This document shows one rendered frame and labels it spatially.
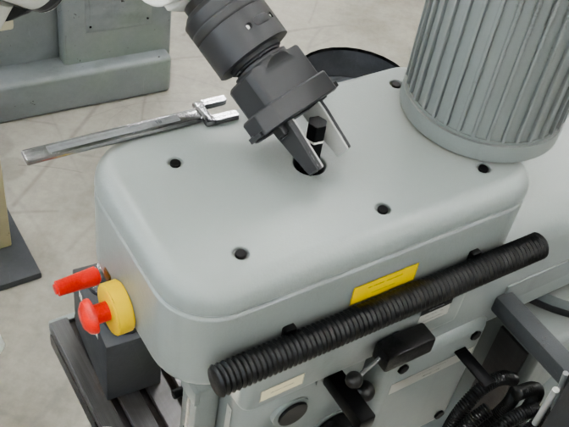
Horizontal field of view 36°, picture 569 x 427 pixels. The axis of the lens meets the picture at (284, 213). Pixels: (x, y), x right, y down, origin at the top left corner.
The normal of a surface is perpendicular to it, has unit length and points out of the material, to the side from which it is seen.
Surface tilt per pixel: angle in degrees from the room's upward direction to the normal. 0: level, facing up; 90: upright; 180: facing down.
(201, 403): 90
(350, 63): 86
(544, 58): 90
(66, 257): 0
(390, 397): 90
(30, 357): 0
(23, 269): 0
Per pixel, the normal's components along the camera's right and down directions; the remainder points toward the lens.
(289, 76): 0.49, -0.35
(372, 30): 0.13, -0.71
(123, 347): 0.45, 0.67
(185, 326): -0.33, 0.63
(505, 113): -0.09, 0.69
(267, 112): -0.11, 0.09
